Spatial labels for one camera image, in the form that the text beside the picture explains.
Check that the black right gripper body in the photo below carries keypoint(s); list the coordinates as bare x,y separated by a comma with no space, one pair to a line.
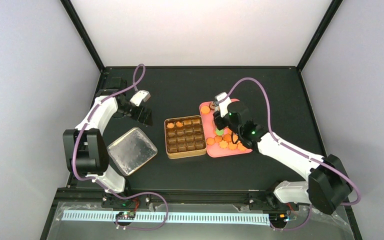
218,124

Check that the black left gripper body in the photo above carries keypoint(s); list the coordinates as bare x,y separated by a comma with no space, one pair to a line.
123,110

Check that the green round macaron cookie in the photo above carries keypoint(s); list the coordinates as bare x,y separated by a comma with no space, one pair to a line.
219,132

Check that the orange flower cookie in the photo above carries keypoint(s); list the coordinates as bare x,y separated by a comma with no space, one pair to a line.
179,124
170,125

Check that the gold cookie tin box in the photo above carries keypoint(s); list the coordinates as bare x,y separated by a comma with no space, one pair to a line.
187,141

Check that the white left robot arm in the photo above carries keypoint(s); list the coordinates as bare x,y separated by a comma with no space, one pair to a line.
86,153

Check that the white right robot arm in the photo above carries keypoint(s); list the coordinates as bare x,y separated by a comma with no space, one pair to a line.
325,183

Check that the pink plastic tray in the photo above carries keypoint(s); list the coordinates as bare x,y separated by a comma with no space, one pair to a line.
218,146

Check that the chocolate sprinkled donut cookie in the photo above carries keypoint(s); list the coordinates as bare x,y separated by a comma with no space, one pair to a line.
212,106

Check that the silver tin lid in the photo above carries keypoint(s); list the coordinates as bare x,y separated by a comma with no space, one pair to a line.
131,151

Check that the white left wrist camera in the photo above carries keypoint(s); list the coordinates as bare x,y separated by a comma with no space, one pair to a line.
140,97

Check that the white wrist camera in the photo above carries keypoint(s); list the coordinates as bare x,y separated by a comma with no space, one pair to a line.
222,101
140,97

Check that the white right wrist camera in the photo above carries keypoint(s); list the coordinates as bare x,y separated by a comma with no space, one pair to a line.
222,101

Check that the light blue slotted cable duct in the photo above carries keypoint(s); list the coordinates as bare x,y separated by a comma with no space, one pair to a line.
259,219

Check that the black enclosure frame post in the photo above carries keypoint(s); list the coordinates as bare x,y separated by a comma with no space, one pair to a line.
82,32

